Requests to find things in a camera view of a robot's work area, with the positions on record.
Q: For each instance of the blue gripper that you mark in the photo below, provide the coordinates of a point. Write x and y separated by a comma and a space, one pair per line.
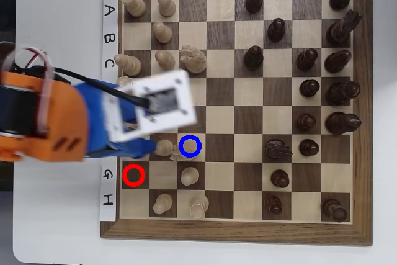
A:
136, 150

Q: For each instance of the light wooden knight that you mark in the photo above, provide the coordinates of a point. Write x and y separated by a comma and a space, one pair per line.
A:
190, 147
193, 60

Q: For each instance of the black and orange robot arm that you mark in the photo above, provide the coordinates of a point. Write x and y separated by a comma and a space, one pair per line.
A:
62, 122

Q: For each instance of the light wooden pawn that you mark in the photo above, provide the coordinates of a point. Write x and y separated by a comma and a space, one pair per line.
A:
162, 33
166, 6
164, 147
162, 203
190, 175
165, 61

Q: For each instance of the light wooden queen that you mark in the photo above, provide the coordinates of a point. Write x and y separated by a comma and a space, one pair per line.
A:
124, 81

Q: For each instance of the light wooden bishop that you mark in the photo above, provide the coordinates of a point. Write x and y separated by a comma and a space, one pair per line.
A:
130, 65

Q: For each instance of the light wooden rook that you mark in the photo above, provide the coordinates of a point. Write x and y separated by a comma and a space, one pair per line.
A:
135, 6
198, 206

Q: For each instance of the white paper letter strip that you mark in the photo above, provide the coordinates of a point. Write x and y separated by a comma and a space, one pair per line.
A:
110, 24

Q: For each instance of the wooden chessboard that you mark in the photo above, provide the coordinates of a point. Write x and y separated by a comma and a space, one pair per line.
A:
235, 231

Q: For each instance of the dark wooden knight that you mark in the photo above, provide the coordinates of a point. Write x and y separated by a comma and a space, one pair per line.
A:
339, 30
277, 150

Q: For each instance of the dark wooden pawn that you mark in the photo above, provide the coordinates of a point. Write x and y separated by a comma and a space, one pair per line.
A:
254, 1
273, 205
253, 58
309, 88
276, 30
306, 60
305, 121
308, 147
279, 178

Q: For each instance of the dark wooden king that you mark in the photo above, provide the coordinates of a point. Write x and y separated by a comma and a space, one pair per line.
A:
341, 122

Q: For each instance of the dark wooden queen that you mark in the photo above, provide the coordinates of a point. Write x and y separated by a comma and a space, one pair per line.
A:
341, 92

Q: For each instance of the dark wooden bishop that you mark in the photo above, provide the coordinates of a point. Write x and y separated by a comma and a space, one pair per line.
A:
336, 61

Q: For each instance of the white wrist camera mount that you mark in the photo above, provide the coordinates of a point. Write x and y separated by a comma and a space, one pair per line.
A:
186, 100

